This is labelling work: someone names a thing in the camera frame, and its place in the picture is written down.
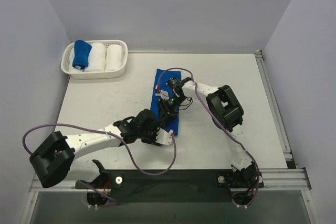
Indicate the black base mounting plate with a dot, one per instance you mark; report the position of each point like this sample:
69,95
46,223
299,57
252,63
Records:
175,186

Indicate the middle rolled white towel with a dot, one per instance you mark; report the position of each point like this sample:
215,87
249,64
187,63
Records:
97,58

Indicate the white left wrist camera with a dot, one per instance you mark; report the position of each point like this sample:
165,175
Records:
164,138

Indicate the blue towel pile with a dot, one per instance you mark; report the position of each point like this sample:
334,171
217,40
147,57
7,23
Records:
173,125

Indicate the aluminium front rail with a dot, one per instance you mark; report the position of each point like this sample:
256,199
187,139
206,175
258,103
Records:
273,179

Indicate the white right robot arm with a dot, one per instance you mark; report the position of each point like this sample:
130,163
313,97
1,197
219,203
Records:
226,113

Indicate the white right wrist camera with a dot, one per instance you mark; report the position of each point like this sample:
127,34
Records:
162,92

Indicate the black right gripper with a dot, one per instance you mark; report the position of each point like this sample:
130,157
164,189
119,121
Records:
164,107

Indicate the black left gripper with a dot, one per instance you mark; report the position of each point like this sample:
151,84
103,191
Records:
141,126

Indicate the white plastic mesh basket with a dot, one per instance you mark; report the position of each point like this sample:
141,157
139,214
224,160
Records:
66,62

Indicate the aluminium rail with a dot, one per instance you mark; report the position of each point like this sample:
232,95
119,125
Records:
285,145
273,179

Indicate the aluminium right side rail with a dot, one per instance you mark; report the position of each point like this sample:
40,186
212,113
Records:
285,145

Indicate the rolled white towel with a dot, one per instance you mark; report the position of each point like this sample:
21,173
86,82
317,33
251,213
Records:
114,58
97,58

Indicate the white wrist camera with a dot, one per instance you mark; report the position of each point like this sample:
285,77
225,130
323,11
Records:
162,92
164,138

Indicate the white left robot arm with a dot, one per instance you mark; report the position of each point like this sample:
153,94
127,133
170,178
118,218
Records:
58,156

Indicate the right rolled white towel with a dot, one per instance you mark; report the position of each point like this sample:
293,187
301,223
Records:
114,58

